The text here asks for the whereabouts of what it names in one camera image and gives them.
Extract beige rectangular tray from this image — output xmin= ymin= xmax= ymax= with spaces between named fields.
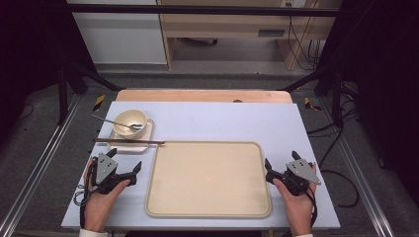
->
xmin=144 ymin=140 xmax=273 ymax=219

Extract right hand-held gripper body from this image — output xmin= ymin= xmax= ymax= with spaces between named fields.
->
xmin=278 ymin=159 xmax=322 ymax=198

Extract black metal stand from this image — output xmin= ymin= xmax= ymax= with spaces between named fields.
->
xmin=57 ymin=58 xmax=123 ymax=124
xmin=280 ymin=65 xmax=345 ymax=127

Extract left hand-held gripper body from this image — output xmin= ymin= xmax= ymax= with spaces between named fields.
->
xmin=88 ymin=152 xmax=121 ymax=196

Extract right hand-held gripper black cable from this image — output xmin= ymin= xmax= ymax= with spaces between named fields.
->
xmin=302 ymin=187 xmax=319 ymax=229

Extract metal spoon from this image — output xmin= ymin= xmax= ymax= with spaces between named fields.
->
xmin=91 ymin=114 xmax=144 ymax=131

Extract light wooden table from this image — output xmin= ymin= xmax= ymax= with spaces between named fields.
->
xmin=116 ymin=88 xmax=293 ymax=104

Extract brown chopstick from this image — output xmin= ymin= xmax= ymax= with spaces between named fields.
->
xmin=93 ymin=139 xmax=166 ymax=145
xmin=93 ymin=137 xmax=166 ymax=144

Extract yellow black striped tape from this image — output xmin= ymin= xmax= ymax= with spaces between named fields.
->
xmin=303 ymin=97 xmax=322 ymax=112
xmin=92 ymin=94 xmax=107 ymax=113

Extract white cabinet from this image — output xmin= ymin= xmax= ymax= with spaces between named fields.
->
xmin=66 ymin=0 xmax=167 ymax=65

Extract left hand-held gripper black cable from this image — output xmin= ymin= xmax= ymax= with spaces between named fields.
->
xmin=72 ymin=157 xmax=98 ymax=229

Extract light wooden desk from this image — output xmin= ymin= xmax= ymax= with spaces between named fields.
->
xmin=157 ymin=0 xmax=342 ymax=71

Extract person's left hand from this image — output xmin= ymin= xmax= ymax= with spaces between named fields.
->
xmin=82 ymin=157 xmax=131 ymax=231

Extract person's right hand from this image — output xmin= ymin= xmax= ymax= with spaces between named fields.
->
xmin=272 ymin=162 xmax=318 ymax=236

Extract black horizontal frame bar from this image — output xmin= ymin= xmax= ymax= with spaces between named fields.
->
xmin=65 ymin=3 xmax=340 ymax=18

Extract black hanging wall cables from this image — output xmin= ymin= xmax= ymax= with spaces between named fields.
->
xmin=288 ymin=15 xmax=322 ymax=71

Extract thin black floor cable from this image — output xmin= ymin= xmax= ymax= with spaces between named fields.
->
xmin=18 ymin=103 xmax=35 ymax=121

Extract beige bowl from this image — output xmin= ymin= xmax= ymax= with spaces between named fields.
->
xmin=113 ymin=109 xmax=148 ymax=140

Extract hand-held gripper black cable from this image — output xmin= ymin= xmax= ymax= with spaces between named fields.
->
xmin=302 ymin=187 xmax=319 ymax=229
xmin=72 ymin=157 xmax=98 ymax=229

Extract white square plate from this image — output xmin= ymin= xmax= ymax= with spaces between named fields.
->
xmin=107 ymin=118 xmax=155 ymax=155

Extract aluminium floor rail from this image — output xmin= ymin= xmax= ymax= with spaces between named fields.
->
xmin=320 ymin=98 xmax=396 ymax=237
xmin=0 ymin=95 xmax=83 ymax=237

